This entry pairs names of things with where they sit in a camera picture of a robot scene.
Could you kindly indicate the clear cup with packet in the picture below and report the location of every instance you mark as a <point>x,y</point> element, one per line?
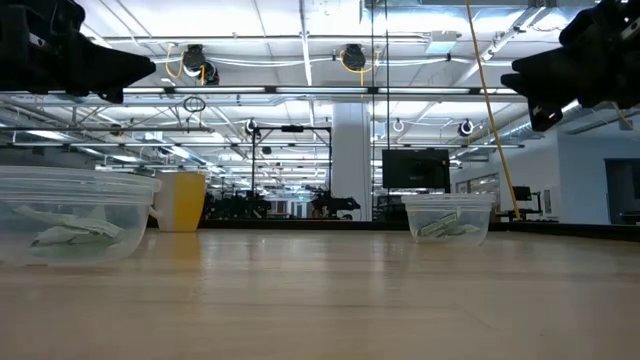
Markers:
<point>140,210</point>

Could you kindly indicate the clear plastic bin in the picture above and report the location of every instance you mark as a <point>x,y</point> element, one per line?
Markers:
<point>480,210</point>

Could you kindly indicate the small monitor on arm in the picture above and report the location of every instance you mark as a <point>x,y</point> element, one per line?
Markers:
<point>522,193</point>

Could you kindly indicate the pale green sweetener packet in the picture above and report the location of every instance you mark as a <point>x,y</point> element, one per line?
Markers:
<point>60,237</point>
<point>75,222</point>
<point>465,230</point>

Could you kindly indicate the black monitor screen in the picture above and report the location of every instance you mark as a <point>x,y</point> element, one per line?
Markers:
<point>416,169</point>

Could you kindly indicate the white building column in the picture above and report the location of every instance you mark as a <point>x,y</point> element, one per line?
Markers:
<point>351,160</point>

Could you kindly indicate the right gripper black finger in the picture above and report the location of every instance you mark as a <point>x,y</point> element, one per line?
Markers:
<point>545,116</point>
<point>545,75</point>

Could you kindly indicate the dark green Truvia packet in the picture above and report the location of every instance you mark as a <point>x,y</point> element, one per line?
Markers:
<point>439,225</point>

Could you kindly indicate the distant black robot arms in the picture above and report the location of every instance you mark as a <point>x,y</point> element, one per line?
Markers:
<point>335,203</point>

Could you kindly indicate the black rig frame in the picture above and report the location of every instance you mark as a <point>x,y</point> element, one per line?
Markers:
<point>292,128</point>

